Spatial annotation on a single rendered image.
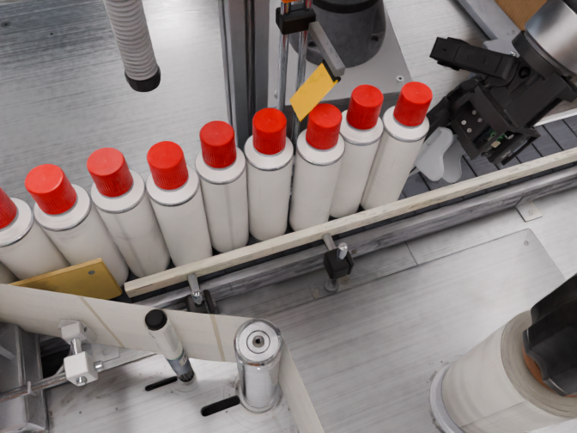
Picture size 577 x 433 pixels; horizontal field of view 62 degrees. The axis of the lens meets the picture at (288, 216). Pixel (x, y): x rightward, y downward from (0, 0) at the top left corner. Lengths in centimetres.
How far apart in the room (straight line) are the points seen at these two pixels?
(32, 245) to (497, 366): 42
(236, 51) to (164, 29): 44
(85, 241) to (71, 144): 34
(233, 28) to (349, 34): 23
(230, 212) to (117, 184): 13
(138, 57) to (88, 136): 36
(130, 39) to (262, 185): 19
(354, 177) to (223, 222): 16
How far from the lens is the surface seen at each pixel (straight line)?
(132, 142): 81
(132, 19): 47
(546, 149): 84
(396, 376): 59
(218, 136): 46
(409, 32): 103
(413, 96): 52
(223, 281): 61
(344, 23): 72
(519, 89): 58
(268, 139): 47
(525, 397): 43
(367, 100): 50
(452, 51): 62
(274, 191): 53
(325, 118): 48
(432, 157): 61
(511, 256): 70
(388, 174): 59
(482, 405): 49
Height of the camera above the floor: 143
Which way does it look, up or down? 59 degrees down
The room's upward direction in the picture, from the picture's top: 5 degrees clockwise
